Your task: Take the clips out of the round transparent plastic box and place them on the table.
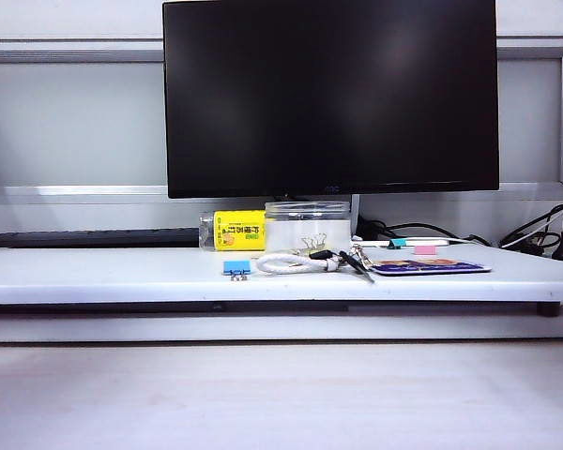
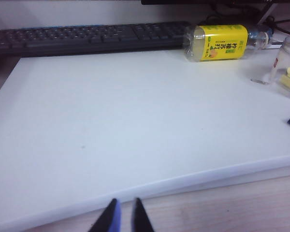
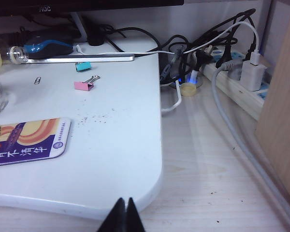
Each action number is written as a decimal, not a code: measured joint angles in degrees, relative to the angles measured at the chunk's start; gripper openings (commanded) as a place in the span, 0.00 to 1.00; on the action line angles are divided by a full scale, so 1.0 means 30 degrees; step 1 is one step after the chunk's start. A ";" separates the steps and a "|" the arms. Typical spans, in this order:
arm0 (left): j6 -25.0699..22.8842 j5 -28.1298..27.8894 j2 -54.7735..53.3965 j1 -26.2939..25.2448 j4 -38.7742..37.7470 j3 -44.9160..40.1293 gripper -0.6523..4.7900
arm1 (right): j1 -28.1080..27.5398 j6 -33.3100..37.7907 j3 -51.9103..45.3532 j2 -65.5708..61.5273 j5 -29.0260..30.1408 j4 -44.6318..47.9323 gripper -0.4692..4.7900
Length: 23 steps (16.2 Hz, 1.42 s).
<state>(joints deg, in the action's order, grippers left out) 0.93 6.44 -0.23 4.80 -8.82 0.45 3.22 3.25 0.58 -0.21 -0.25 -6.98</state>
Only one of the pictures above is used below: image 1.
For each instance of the yellow binder clip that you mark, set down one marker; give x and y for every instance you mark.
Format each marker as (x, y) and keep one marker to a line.
(314, 242)

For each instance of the blue binder clip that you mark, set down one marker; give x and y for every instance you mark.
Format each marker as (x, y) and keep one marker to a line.
(237, 266)

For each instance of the purple card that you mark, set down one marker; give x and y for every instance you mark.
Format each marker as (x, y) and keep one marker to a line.
(431, 268)

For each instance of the black riser foot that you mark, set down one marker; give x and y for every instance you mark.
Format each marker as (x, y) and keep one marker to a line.
(549, 310)

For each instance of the yellow-labelled drink bottle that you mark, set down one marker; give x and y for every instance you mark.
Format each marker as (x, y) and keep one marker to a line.
(239, 229)

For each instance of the round transparent plastic box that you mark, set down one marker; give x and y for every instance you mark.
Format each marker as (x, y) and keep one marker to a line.
(291, 225)

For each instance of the teal binder clip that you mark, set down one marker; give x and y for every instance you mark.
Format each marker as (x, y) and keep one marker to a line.
(396, 243)

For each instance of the white monitor stand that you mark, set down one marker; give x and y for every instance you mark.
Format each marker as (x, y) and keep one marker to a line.
(355, 211)

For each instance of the black computer monitor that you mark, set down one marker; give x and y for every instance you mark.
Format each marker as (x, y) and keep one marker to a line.
(309, 94)

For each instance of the black-headed key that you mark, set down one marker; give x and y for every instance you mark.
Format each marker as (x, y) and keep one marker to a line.
(352, 262)
(320, 255)

